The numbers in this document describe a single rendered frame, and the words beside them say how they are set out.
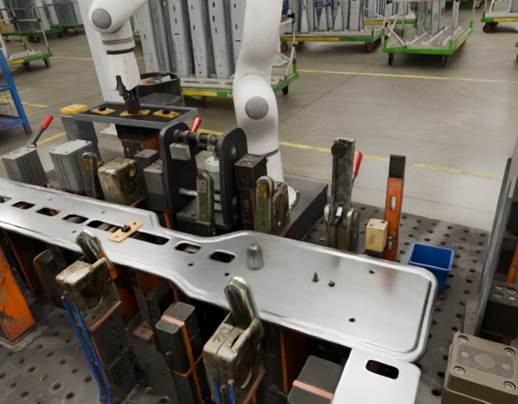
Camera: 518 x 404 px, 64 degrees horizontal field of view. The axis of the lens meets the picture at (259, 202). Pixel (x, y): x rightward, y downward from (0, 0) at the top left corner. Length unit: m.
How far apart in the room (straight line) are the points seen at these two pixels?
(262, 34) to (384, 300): 0.77
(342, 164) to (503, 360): 0.42
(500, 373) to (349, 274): 0.31
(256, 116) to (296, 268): 0.51
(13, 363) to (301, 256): 0.79
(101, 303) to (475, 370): 0.65
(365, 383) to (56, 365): 0.80
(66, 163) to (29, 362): 0.52
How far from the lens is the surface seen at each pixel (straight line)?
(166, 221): 1.18
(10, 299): 1.26
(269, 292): 0.77
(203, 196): 0.99
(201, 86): 5.31
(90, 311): 0.88
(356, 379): 0.65
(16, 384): 1.23
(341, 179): 0.83
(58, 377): 1.18
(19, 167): 1.50
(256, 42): 1.21
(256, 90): 1.18
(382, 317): 0.73
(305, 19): 8.55
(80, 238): 0.85
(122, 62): 1.24
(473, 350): 0.63
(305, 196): 1.43
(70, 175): 1.29
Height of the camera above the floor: 1.51
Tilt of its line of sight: 29 degrees down
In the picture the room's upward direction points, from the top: 5 degrees counter-clockwise
